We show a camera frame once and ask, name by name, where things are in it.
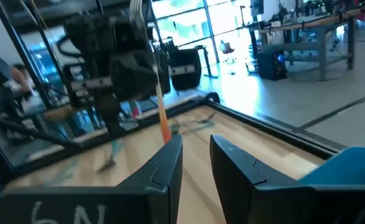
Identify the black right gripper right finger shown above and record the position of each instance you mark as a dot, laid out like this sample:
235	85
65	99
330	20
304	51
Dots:
263	199

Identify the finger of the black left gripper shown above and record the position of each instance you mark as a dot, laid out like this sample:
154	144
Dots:
111	115

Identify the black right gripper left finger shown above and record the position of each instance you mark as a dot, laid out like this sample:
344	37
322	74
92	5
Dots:
123	205

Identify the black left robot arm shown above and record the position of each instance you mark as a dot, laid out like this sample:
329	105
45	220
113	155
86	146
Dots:
86	34

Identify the blue plastic bin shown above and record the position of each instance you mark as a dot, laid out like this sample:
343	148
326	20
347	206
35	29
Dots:
341	168

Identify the person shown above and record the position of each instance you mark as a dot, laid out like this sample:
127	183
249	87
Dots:
19	77

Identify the office chair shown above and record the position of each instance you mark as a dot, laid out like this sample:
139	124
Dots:
227	48

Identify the black computer tower blue light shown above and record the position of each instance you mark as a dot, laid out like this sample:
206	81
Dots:
269	67

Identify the black desk monitor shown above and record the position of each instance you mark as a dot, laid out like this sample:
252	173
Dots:
257	7

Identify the grey work table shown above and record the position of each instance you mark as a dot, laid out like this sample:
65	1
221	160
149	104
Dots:
307	46

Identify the black aluminium table frame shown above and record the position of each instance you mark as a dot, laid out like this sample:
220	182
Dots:
279	126

